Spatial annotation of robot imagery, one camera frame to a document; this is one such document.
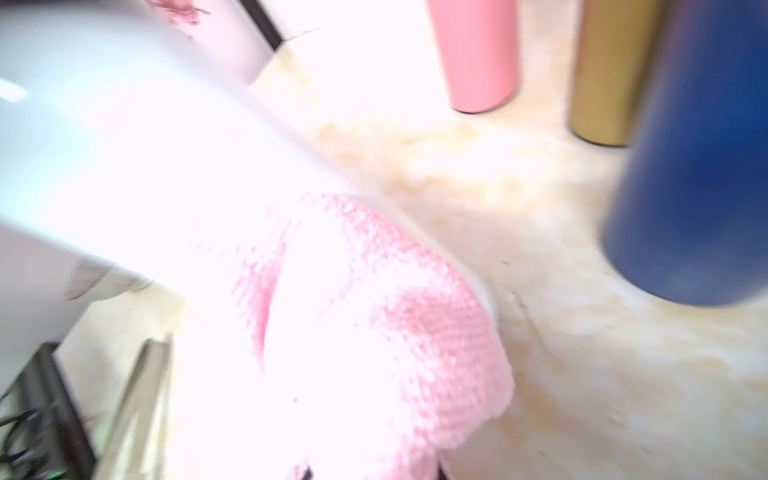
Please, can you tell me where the blue thermos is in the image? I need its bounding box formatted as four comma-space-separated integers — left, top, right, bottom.
602, 1, 767, 306

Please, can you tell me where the white thermos black lid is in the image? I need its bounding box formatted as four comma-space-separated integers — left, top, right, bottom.
0, 2, 499, 325

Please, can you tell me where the pink towel cloth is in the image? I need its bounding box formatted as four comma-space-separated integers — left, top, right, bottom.
182, 194, 514, 479

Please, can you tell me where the pink thermos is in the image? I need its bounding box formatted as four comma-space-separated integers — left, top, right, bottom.
427, 0, 521, 114

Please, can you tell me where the gold thermos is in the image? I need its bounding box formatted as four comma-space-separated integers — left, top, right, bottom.
568, 0, 672, 147

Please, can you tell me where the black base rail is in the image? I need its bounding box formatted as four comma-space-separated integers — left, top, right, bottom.
1, 342, 96, 480

